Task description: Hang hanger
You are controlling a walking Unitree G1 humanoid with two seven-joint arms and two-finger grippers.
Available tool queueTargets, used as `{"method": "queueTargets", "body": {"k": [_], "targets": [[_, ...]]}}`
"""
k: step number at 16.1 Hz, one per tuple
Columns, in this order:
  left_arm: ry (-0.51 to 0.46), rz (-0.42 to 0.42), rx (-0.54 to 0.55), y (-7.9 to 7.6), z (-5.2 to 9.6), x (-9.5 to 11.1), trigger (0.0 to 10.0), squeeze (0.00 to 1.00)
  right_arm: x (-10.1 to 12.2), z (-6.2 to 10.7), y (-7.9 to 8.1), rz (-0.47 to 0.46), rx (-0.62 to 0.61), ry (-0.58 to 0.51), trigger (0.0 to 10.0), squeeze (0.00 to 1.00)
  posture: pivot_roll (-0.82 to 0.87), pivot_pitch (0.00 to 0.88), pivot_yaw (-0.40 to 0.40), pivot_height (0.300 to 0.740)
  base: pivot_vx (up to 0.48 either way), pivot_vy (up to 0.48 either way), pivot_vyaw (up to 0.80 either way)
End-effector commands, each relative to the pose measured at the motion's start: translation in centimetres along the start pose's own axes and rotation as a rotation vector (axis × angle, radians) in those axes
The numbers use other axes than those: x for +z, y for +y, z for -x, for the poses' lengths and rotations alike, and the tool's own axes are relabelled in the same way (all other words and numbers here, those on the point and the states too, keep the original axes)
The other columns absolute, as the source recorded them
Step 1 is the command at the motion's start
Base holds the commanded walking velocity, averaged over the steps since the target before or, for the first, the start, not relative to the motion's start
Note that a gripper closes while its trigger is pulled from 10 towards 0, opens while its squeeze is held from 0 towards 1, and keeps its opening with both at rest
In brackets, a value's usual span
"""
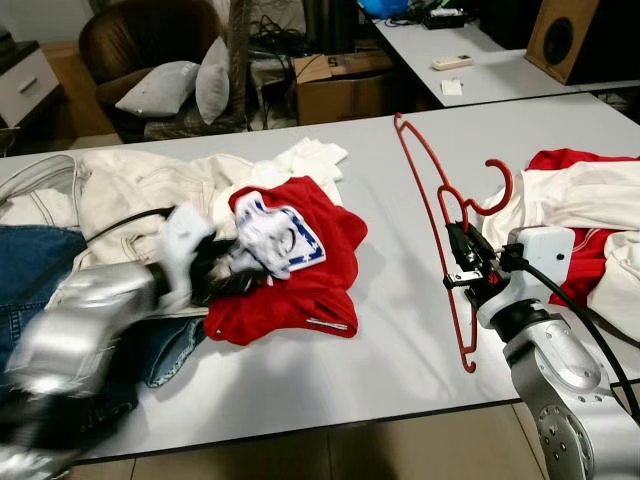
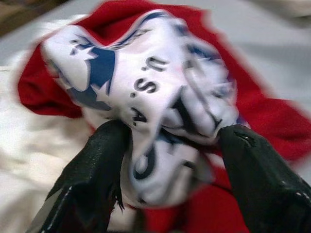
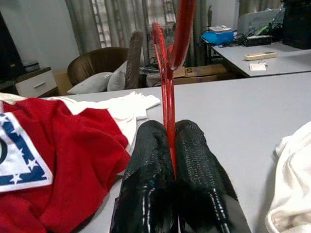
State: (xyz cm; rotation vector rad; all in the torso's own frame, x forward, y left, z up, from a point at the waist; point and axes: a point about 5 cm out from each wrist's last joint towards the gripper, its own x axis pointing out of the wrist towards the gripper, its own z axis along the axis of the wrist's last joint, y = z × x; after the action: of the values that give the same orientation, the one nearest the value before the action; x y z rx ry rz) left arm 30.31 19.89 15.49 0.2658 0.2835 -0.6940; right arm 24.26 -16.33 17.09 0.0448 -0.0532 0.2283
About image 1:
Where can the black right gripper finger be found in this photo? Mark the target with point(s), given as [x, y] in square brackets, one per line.
[471, 246]
[457, 245]

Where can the red plastic hanger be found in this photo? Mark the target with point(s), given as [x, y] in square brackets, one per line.
[509, 185]

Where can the red printed t-shirt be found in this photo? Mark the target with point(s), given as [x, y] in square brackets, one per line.
[320, 270]

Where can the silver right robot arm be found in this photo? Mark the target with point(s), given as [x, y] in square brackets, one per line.
[560, 370]

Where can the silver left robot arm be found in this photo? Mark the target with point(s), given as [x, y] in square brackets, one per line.
[80, 310]

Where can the red garment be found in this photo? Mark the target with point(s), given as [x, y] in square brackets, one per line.
[590, 262]

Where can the cream jacket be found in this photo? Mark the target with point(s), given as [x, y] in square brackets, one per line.
[150, 195]

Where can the cream garment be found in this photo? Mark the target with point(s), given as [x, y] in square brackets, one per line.
[590, 195]

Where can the white t-shirt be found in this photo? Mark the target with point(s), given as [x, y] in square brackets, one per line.
[315, 158]

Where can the small white paper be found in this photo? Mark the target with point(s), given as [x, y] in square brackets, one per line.
[452, 88]

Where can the white desk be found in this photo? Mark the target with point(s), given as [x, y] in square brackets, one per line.
[500, 80]

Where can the blue jeans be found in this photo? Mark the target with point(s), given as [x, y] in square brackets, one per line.
[40, 265]

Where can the white remote control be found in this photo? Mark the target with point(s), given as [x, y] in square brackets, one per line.
[452, 63]

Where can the open cardboard box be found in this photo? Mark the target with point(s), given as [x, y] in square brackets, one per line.
[340, 100]

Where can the grey pillow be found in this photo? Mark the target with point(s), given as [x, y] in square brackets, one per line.
[160, 88]
[213, 85]

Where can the wooden loudspeaker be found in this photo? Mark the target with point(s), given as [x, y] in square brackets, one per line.
[560, 40]

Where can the black electronic device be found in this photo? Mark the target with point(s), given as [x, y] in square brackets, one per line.
[445, 18]

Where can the blue bag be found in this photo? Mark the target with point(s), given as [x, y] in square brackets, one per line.
[380, 8]

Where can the brown armchair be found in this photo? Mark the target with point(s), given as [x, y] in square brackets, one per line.
[130, 40]

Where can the white drawer unit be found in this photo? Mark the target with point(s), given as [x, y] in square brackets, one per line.
[25, 85]

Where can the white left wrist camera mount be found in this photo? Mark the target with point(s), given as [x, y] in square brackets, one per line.
[185, 245]

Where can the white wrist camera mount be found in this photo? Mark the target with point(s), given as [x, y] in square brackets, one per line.
[540, 255]
[185, 245]

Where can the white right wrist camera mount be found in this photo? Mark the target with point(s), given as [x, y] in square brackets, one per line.
[540, 255]

